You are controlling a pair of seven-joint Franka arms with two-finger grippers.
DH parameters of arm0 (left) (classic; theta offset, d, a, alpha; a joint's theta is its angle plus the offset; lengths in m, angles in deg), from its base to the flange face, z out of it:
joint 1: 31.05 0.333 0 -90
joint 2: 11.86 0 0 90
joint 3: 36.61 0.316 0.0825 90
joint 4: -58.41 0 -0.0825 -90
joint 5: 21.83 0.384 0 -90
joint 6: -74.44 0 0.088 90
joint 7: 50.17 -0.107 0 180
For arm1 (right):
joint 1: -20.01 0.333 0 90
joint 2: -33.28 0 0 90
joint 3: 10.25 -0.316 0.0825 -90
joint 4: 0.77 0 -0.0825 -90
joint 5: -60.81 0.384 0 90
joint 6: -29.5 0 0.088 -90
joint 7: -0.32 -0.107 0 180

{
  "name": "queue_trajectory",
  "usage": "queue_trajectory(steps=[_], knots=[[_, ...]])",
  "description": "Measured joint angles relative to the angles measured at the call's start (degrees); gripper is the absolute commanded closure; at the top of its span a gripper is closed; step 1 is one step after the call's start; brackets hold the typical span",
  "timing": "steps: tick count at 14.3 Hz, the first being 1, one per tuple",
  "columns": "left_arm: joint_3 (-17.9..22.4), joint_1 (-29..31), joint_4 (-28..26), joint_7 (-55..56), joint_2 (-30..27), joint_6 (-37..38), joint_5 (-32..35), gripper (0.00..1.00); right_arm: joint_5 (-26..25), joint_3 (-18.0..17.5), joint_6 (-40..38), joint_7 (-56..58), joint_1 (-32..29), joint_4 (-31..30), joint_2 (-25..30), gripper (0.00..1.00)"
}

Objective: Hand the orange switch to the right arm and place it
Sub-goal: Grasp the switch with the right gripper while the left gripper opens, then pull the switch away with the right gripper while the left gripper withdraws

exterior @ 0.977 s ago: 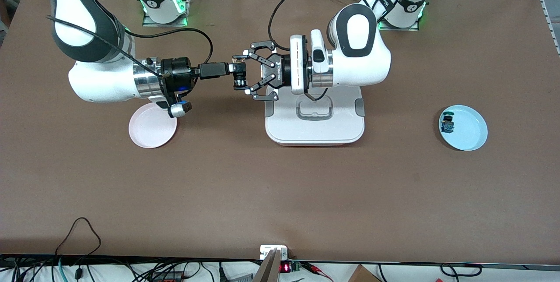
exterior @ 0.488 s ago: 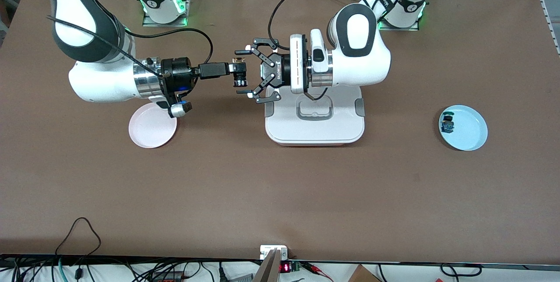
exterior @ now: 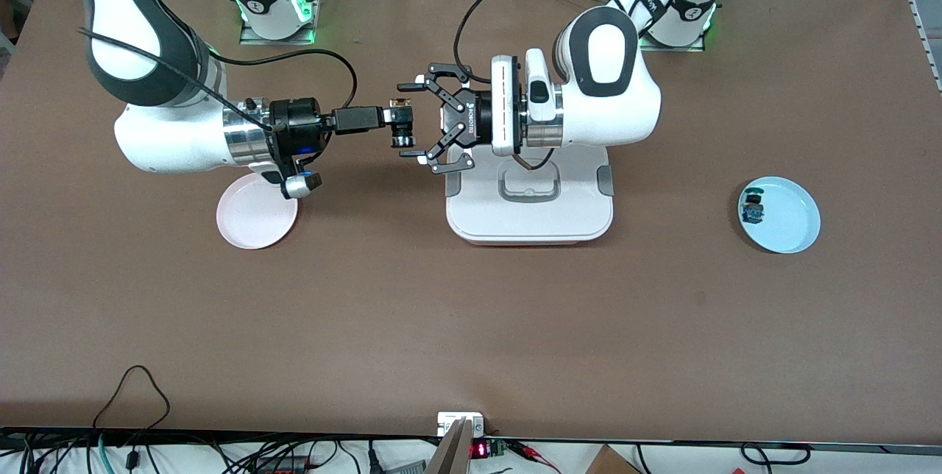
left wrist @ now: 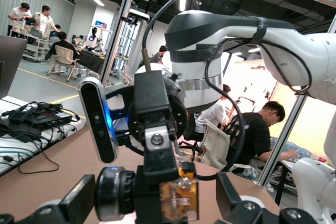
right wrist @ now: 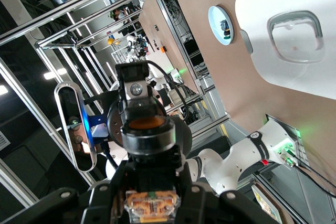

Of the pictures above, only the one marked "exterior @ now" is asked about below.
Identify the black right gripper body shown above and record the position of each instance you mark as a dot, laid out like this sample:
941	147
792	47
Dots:
296	119

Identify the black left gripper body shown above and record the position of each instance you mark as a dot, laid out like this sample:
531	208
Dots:
468	119

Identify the orange push-button switch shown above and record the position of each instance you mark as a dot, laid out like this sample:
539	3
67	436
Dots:
401	124

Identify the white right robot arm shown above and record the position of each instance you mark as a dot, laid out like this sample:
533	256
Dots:
176	143

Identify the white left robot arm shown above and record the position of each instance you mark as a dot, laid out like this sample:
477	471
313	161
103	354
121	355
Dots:
611	113

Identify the white lidded lunch box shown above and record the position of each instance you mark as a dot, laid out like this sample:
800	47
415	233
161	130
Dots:
530	220

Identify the pink round plate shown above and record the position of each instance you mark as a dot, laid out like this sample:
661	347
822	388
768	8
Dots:
250	220

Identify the small white socket block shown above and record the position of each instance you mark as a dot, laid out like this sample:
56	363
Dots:
449	421

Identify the red digit display module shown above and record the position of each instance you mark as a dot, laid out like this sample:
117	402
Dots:
480	450

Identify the grey aluminium bar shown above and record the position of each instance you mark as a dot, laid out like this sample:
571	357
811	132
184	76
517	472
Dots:
450	455

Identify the light blue round plate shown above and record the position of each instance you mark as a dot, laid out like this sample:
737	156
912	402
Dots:
791	224

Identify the brown cardboard box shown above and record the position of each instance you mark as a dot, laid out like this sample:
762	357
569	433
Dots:
611	463

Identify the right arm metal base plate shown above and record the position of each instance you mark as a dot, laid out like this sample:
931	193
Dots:
254	38

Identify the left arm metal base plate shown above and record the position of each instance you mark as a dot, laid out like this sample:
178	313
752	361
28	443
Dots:
692	48

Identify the green push-button switch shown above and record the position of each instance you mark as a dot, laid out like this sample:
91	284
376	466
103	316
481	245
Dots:
752	213

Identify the aluminium frame profile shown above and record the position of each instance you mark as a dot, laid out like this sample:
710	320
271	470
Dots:
923	25

